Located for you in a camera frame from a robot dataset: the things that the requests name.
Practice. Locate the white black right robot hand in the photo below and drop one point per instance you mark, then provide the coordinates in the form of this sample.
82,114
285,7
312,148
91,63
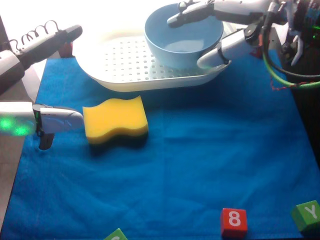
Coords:
237,10

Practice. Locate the red block letter G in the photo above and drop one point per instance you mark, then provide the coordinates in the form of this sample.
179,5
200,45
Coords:
67,51

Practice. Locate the green block letter Y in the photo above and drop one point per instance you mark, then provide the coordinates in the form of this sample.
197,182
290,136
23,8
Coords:
306,216

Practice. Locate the white perforated drain tray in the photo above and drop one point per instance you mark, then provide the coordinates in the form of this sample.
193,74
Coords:
125,62

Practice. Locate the red block number 8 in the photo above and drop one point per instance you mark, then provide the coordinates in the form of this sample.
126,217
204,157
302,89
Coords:
233,221

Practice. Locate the light blue bowl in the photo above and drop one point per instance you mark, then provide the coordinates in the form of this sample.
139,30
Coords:
180,55

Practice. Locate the black oblong knob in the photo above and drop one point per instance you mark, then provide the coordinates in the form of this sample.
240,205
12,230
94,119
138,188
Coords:
46,142

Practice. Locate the blue cloth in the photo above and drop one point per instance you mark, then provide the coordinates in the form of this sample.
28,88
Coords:
175,162

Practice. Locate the yellow sponge with green layer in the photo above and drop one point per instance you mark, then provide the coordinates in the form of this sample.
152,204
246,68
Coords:
115,117

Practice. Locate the green block white curved letter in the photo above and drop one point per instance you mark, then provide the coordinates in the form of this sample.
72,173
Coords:
117,235

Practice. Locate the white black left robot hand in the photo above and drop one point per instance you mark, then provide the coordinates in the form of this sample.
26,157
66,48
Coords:
60,120

